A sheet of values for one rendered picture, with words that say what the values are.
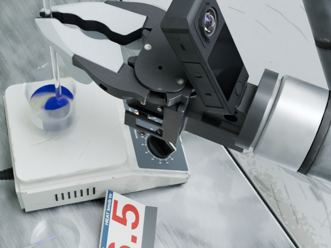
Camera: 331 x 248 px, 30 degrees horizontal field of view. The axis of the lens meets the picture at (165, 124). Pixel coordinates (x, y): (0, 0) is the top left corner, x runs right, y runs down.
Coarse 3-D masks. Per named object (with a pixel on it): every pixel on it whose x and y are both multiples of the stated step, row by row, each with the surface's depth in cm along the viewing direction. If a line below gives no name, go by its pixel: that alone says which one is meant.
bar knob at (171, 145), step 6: (162, 132) 71; (150, 138) 71; (156, 138) 71; (150, 144) 71; (156, 144) 71; (162, 144) 71; (168, 144) 70; (150, 150) 71; (156, 150) 71; (162, 150) 71; (168, 150) 71; (174, 150) 71; (162, 156) 71
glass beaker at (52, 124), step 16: (48, 64) 63; (64, 64) 63; (32, 80) 63; (48, 80) 65; (64, 80) 64; (32, 112) 63; (48, 112) 61; (64, 112) 62; (48, 128) 64; (64, 128) 65
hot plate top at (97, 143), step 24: (96, 96) 70; (24, 120) 67; (96, 120) 68; (24, 144) 66; (48, 144) 66; (72, 144) 67; (96, 144) 67; (120, 144) 67; (24, 168) 65; (48, 168) 65; (72, 168) 65; (96, 168) 66
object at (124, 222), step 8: (112, 200) 69; (120, 200) 70; (128, 200) 71; (112, 208) 69; (120, 208) 70; (128, 208) 71; (136, 208) 72; (112, 216) 69; (120, 216) 70; (128, 216) 70; (136, 216) 71; (112, 224) 68; (120, 224) 69; (128, 224) 70; (136, 224) 71; (112, 232) 68; (120, 232) 69; (128, 232) 70; (136, 232) 71; (112, 240) 68; (120, 240) 69; (128, 240) 69; (136, 240) 70
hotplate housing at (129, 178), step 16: (128, 128) 71; (128, 144) 70; (128, 160) 68; (0, 176) 70; (80, 176) 67; (96, 176) 67; (112, 176) 68; (128, 176) 68; (144, 176) 69; (160, 176) 70; (176, 176) 72; (16, 192) 66; (32, 192) 66; (48, 192) 67; (64, 192) 68; (80, 192) 69; (96, 192) 70; (128, 192) 72; (32, 208) 70
